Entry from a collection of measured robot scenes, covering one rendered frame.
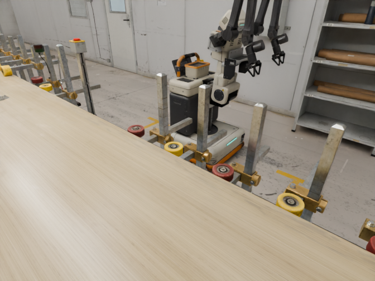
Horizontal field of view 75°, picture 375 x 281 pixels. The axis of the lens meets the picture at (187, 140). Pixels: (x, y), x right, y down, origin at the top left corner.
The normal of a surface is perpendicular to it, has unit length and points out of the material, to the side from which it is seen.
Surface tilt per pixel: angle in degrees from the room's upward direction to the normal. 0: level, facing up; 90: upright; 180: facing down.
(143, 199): 0
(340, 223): 0
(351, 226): 0
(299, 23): 90
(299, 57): 90
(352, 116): 90
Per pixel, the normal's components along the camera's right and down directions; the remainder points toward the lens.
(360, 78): -0.65, 0.38
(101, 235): 0.01, -0.87
